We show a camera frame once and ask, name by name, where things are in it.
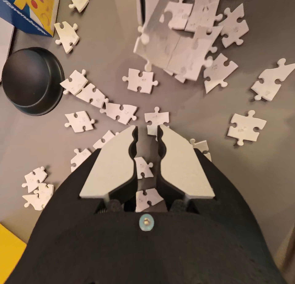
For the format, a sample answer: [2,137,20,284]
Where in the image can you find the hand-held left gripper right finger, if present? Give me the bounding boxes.
[156,124,216,212]

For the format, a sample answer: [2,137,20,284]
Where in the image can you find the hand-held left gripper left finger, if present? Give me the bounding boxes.
[79,125,139,212]

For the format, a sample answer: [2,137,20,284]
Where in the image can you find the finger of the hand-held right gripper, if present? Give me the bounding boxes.
[142,0,177,34]
[136,0,148,27]

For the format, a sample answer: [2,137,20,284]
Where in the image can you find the white two-knob puzzle piece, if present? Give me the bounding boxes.
[144,107,170,142]

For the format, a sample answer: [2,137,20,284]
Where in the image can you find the white puzzle pieces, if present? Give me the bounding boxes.
[22,0,295,212]

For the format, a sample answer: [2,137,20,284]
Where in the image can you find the blue puzzle box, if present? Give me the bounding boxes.
[0,0,62,37]

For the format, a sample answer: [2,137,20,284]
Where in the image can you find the black round stand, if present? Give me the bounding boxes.
[1,47,65,116]

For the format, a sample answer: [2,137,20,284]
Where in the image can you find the person's beige trousers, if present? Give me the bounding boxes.
[273,224,295,273]

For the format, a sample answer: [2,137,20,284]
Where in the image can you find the yellow box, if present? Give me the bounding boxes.
[0,223,28,284]

